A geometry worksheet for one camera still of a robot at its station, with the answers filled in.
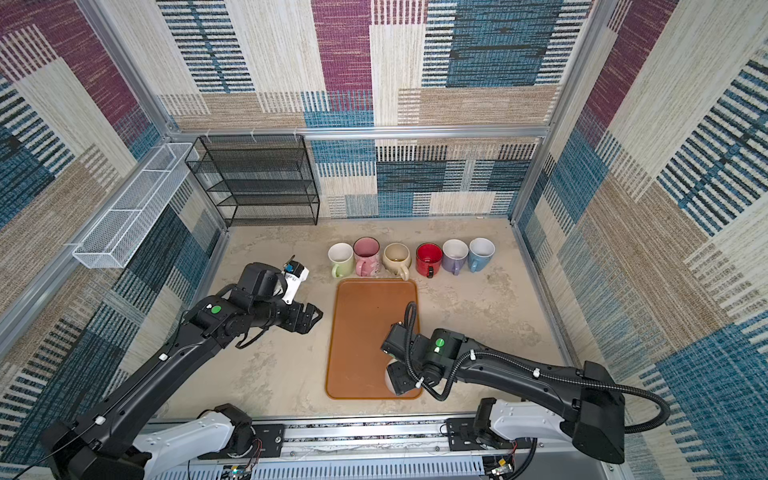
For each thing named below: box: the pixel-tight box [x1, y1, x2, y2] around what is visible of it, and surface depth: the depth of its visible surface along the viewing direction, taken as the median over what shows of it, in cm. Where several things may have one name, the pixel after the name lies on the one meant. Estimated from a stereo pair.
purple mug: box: [442, 238, 469, 276], surface depth 103 cm
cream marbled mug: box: [382, 242, 411, 281], surface depth 102 cm
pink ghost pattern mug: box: [353, 236, 381, 277], surface depth 101 cm
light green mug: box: [327, 242, 354, 278], surface depth 101 cm
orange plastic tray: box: [325, 278, 422, 400], surface depth 98 cm
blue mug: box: [468, 237, 496, 273], surface depth 101 cm
